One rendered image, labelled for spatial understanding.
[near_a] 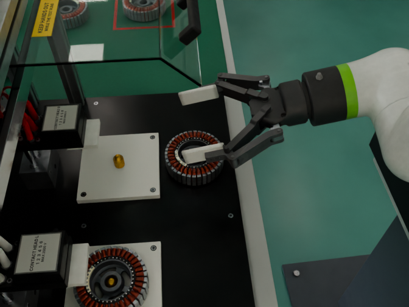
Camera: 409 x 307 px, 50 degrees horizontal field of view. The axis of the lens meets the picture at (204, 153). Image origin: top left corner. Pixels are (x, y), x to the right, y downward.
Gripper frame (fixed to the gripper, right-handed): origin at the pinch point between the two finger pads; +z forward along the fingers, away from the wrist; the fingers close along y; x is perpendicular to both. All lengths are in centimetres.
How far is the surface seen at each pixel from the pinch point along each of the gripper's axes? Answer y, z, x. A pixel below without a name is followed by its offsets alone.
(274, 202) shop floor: 36, -12, -93
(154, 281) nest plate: -23.5, 9.0, -8.3
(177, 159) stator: -1.4, 4.0, -6.9
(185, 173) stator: -4.5, 2.8, -7.4
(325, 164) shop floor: 53, -35, -99
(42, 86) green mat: 26.5, 34.7, -5.5
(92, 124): 1.8, 16.4, 3.6
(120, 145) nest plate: 4.8, 15.3, -6.8
